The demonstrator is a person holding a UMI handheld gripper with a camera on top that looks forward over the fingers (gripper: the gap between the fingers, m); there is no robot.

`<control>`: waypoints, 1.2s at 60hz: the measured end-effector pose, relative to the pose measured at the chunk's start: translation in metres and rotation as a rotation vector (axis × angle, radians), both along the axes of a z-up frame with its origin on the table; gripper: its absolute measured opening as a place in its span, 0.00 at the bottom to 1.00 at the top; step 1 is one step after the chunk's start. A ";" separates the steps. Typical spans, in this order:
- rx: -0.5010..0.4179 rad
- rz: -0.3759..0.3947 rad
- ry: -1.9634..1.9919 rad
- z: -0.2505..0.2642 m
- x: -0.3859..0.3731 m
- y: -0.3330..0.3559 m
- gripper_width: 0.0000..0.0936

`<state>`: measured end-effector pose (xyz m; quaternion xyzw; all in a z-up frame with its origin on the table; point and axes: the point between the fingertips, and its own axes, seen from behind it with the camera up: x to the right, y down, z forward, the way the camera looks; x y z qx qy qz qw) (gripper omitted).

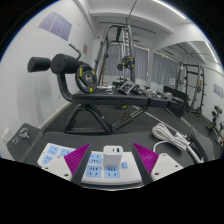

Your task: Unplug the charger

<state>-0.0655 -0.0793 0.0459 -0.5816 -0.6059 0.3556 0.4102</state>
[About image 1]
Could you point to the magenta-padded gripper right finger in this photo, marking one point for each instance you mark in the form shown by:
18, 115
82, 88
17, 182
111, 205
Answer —
166, 166

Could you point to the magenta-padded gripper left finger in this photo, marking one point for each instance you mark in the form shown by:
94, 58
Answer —
56, 166

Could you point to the white charger block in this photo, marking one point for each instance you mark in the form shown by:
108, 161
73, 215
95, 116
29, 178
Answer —
112, 157

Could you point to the chrome barbell bar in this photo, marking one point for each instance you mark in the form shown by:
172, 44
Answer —
196, 155

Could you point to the white power strip blue sockets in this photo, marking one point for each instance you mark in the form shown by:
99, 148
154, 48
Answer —
95, 170

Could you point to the black flat weight bench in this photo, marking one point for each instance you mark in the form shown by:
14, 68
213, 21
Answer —
100, 138

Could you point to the black upright box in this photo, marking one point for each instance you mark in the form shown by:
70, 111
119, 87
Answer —
175, 101

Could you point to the black exercise equipment group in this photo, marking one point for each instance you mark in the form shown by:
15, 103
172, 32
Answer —
217, 123

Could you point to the group of dumbbells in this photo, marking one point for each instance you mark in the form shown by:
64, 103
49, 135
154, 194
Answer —
146, 90

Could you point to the black power rack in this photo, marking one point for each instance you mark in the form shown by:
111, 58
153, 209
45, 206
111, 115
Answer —
196, 86

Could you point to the white paper sign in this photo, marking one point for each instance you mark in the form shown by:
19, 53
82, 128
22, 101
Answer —
171, 81

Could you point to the black bench with foam rollers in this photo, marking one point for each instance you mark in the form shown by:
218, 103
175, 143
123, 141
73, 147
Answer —
110, 98

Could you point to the black weight plate yellow marks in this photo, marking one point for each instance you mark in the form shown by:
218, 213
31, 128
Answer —
127, 62
86, 78

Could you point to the grey window curtain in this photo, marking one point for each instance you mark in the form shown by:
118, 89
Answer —
164, 68
141, 63

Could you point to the ceiling light strip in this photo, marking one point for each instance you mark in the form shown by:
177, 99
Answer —
211, 51
170, 9

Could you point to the white wall socket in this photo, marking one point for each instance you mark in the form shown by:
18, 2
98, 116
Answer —
5, 135

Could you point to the small purple wall poster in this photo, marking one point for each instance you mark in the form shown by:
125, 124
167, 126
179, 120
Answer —
219, 90

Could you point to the small brown wall sign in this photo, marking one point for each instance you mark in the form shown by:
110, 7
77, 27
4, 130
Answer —
85, 48

